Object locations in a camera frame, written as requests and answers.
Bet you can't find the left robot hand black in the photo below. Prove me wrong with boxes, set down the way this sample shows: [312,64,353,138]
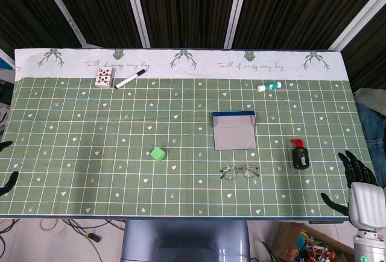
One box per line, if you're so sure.
[0,140,19,197]

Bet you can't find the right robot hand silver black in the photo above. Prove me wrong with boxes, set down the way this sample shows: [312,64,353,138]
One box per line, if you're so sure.
[320,150,384,231]

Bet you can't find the black-rimmed eyeglasses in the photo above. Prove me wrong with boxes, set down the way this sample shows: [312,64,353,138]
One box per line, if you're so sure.
[219,164,261,181]

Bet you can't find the blue glasses case grey lining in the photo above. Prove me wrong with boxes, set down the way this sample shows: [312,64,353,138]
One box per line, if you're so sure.
[212,111,258,151]

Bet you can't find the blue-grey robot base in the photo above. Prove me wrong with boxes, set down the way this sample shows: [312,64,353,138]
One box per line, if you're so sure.
[120,220,251,262]

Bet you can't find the blue jeans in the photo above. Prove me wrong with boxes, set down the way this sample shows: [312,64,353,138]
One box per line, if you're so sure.
[355,101,386,184]

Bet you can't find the black bottle red cap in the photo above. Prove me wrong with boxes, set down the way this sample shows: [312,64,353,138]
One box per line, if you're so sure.
[291,138,310,171]

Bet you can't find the green grid tablecloth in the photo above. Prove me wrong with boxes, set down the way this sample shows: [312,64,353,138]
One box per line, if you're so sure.
[0,48,383,218]

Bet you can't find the black yellow floor connector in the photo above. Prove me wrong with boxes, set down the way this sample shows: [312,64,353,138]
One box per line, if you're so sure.
[85,231,103,243]

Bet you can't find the olive green cloth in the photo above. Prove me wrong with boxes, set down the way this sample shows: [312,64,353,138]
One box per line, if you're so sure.
[352,86,386,109]

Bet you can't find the blue white panel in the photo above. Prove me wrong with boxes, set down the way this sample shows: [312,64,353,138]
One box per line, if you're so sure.
[0,49,16,72]

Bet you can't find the deck of playing cards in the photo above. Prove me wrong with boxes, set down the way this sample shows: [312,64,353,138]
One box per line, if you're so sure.
[94,66,116,88]

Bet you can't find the green cube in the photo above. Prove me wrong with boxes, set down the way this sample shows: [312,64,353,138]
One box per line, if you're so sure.
[150,146,166,162]

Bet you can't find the white green glue stick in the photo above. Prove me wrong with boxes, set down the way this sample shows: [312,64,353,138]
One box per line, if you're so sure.
[256,81,283,92]

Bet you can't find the white marker black cap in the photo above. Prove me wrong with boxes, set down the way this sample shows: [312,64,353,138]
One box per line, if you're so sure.
[113,69,146,90]

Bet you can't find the tangled floor cables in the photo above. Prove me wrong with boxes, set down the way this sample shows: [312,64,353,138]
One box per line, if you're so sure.
[0,218,126,262]

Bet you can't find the white aluminium partition post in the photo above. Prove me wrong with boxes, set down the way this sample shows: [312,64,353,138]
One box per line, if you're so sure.
[122,0,151,48]
[328,0,386,51]
[36,0,90,48]
[223,0,253,49]

